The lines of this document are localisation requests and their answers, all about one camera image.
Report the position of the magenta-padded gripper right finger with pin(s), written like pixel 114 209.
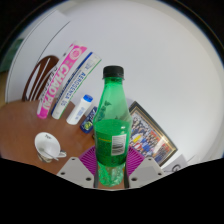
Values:
pixel 148 170

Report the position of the pink shuttlecock tube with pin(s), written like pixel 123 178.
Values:
pixel 60 83

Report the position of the green plastic drink bottle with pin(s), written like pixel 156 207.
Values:
pixel 112 136

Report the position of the framed group photo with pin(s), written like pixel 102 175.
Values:
pixel 150 135

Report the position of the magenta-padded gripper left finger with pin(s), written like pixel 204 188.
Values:
pixel 74 170

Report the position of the brown wooden chair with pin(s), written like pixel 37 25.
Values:
pixel 33 78

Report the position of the dark blue pump bottle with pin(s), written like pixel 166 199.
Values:
pixel 88 122

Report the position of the white bottle with blue cap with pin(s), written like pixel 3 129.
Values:
pixel 79 110

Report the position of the white patterned mug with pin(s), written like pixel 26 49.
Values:
pixel 47 143

